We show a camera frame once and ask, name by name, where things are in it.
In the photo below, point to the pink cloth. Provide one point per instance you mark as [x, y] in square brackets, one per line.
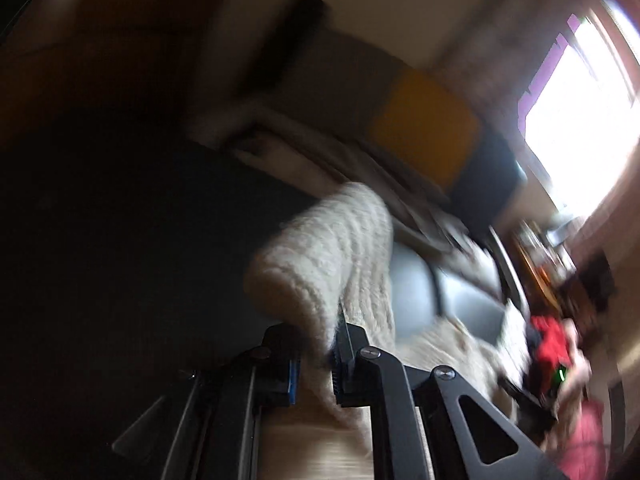
[585, 440]

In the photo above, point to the cluttered wooden side table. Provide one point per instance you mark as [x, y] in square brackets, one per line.
[540, 260]

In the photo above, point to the grey yellow blue chair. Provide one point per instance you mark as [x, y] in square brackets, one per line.
[425, 120]

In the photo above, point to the cream knit sweater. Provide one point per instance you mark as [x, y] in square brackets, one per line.
[330, 250]

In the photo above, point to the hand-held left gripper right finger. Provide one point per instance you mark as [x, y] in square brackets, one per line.
[340, 367]

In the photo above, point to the grey cloth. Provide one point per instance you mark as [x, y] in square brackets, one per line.
[310, 145]

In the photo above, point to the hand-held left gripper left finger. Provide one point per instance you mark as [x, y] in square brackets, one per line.
[292, 375]

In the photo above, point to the wooden wardrobe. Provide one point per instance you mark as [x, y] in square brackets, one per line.
[125, 35]

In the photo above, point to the red cloth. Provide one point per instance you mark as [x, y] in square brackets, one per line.
[550, 340]

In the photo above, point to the patterned curtain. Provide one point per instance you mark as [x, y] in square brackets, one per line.
[500, 25]

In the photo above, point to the bright window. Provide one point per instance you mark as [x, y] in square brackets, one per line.
[585, 110]

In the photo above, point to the black upright post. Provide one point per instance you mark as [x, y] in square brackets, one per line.
[300, 30]

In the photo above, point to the black leather sofa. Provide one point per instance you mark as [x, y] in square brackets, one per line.
[100, 260]

